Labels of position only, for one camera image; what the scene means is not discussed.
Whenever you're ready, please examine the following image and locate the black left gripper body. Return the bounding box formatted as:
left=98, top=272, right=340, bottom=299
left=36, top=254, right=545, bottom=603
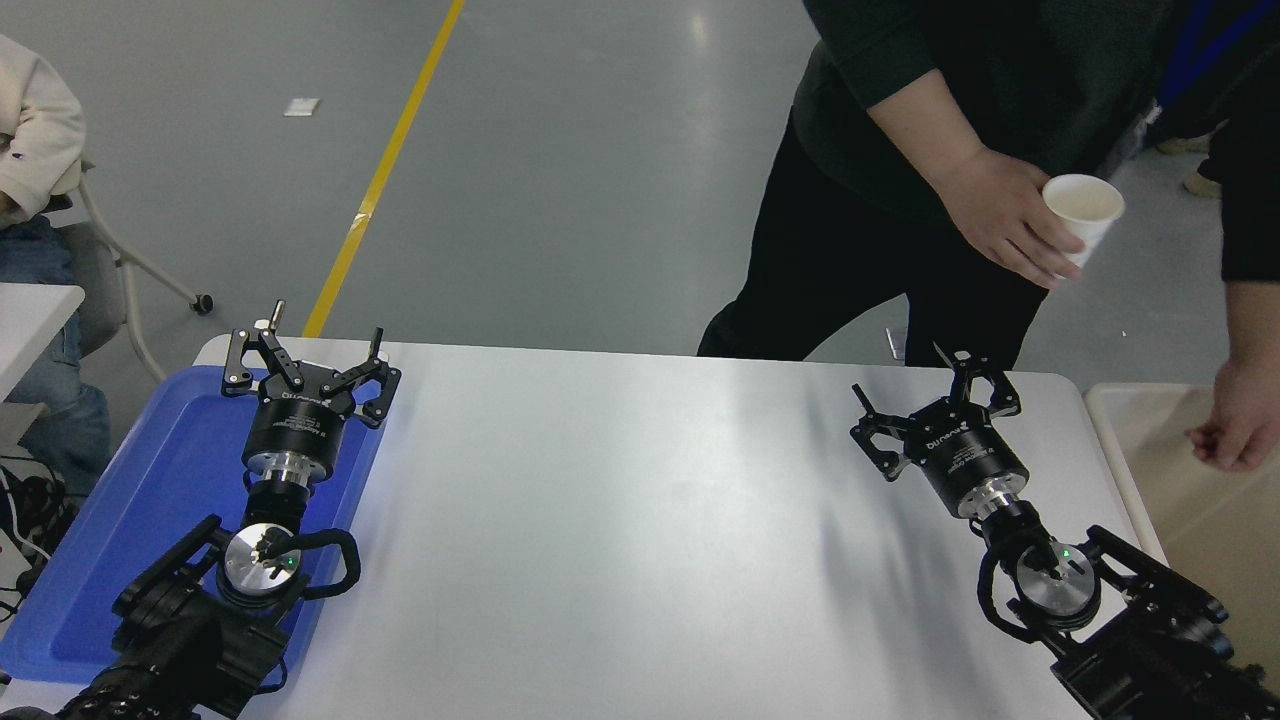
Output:
left=242, top=385, right=354, bottom=471

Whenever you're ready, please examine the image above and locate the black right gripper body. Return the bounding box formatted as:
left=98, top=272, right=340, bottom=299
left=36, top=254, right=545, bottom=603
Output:
left=900, top=398, right=1031, bottom=501

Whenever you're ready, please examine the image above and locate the white paper cup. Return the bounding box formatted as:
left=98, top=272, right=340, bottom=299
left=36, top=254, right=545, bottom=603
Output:
left=1041, top=174, right=1127, bottom=271

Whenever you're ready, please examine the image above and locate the large pale dustbin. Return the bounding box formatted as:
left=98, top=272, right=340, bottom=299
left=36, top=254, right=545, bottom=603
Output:
left=1083, top=383, right=1280, bottom=681

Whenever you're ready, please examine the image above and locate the standing person's right hand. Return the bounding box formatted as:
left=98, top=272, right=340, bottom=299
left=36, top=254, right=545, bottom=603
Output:
left=935, top=145, right=1086, bottom=291

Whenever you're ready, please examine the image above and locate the standing person's left hand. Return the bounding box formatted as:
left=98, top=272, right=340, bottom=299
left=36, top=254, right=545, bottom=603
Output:
left=1186, top=360, right=1280, bottom=474

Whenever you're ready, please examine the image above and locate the blue plastic tray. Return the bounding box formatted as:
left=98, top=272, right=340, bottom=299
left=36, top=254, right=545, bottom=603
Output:
left=0, top=365, right=386, bottom=685

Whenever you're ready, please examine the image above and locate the small white side table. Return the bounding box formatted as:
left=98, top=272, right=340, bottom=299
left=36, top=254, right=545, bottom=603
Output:
left=0, top=283, right=86, bottom=441

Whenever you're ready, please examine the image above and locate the seated person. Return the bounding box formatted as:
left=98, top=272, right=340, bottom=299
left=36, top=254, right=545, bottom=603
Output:
left=0, top=35, right=126, bottom=496

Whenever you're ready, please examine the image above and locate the standing person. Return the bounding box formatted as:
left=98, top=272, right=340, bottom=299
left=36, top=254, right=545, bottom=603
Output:
left=697, top=0, right=1280, bottom=474

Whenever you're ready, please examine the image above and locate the white metal chair frame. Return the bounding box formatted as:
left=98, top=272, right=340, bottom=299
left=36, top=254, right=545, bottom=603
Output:
left=45, top=160, right=214, bottom=386

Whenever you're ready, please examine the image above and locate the black cable bundle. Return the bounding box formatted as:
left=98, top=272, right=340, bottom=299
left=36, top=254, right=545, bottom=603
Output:
left=0, top=455, right=81, bottom=611

